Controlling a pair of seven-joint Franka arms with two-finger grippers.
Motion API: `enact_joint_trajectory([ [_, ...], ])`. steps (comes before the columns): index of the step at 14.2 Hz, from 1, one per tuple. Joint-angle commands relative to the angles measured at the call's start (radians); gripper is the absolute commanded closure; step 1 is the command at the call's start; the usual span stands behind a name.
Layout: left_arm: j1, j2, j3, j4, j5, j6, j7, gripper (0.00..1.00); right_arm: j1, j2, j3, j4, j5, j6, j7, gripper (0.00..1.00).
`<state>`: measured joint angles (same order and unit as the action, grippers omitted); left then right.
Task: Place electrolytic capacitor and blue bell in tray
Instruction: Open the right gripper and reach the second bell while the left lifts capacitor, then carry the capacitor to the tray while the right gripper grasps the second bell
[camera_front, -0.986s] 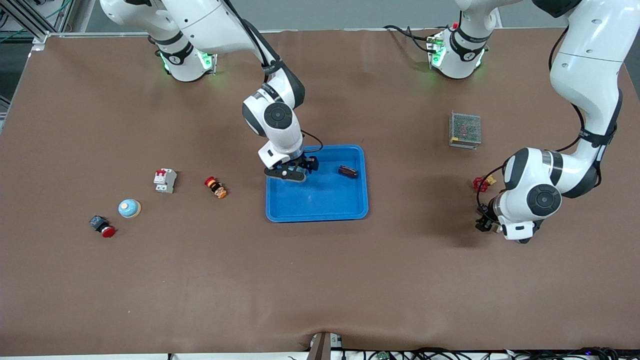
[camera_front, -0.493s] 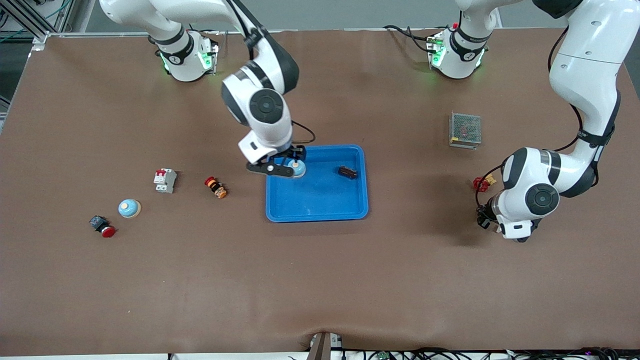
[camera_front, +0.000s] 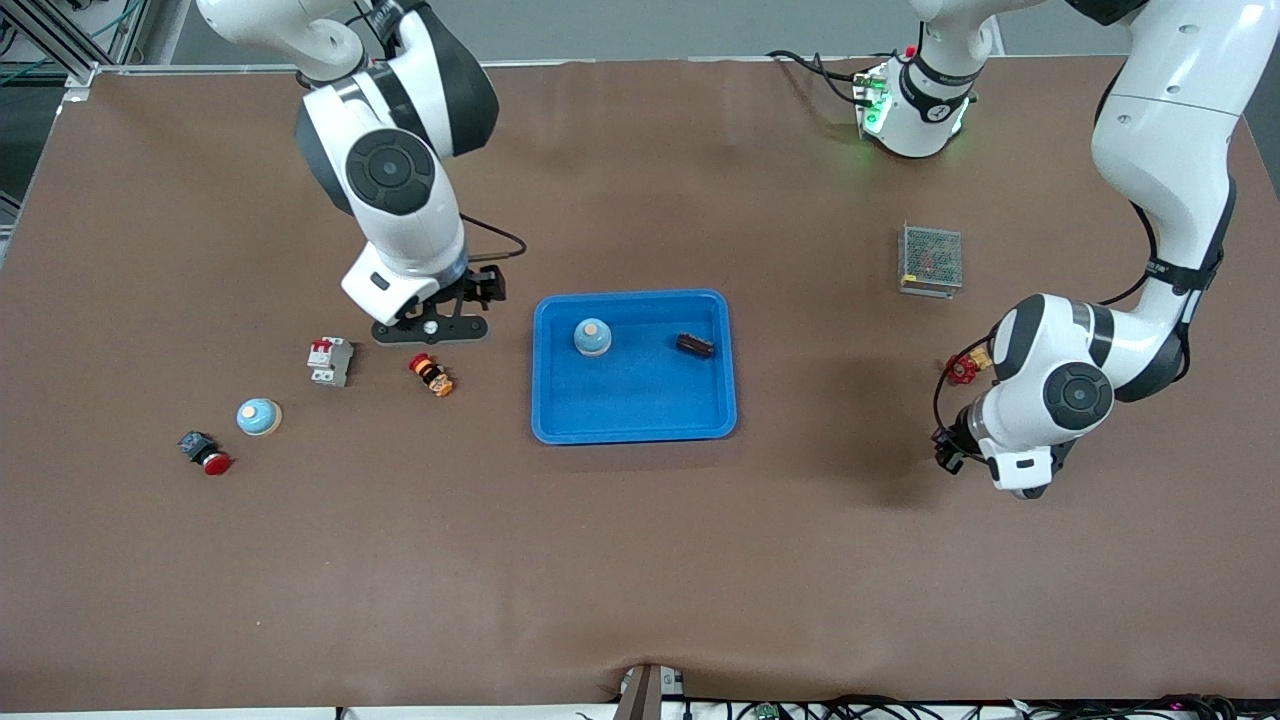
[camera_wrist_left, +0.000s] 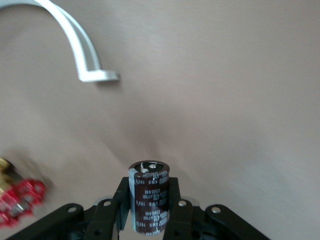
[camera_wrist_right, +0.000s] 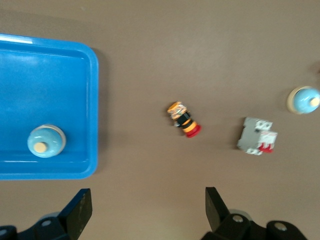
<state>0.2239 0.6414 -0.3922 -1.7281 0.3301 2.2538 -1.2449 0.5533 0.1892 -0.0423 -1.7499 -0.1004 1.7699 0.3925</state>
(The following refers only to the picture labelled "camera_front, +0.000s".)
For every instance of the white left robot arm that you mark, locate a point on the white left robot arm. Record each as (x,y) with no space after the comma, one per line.
(1160,130)

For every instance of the metal mesh power supply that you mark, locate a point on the metal mesh power supply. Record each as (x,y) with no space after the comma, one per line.
(930,260)

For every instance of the grey metal table bracket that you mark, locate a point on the grey metal table bracket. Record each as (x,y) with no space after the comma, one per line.
(645,695)

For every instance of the white circuit breaker red switch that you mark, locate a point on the white circuit breaker red switch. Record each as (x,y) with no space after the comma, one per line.
(330,362)

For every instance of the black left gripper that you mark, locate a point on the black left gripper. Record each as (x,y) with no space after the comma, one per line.
(949,447)

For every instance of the aluminium frame strut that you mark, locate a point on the aluminium frame strut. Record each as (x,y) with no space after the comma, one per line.
(55,40)

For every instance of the light blue call bell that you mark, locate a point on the light blue call bell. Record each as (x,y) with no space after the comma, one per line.
(592,342)
(258,417)

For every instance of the orange red emergency stop button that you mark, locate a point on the orange red emergency stop button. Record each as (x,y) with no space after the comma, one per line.
(432,376)

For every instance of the blue plastic tray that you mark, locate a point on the blue plastic tray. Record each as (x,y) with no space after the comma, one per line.
(640,400)

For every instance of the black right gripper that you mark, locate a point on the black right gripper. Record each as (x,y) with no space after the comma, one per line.
(486,284)

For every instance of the red valve handwheel brass fitting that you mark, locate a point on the red valve handwheel brass fitting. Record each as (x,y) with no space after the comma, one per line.
(962,372)

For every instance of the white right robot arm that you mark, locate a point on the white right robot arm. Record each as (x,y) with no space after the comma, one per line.
(400,230)

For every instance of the dark brown rectangular component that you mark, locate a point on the dark brown rectangular component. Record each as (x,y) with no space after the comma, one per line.
(695,346)

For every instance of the red mushroom push button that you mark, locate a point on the red mushroom push button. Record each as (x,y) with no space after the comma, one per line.
(205,455)

